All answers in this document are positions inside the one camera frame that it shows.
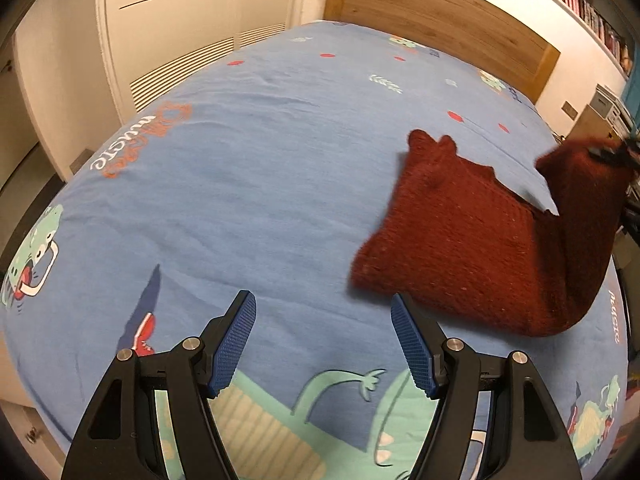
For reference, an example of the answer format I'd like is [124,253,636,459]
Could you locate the grey printer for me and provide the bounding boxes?
[589,84,637,138]

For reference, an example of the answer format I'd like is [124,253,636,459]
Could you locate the dark red knitted sweater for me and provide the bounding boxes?
[350,130,637,337]

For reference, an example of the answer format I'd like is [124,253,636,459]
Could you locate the row of books on shelf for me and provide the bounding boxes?
[561,0,636,77]

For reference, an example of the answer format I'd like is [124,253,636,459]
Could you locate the wooden headboard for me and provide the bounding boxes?
[323,0,560,103]

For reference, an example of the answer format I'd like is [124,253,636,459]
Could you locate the white wardrobe doors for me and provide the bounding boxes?
[96,0,295,122]

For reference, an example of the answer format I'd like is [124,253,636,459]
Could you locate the blue dinosaur print bed sheet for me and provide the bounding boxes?
[1,22,639,479]

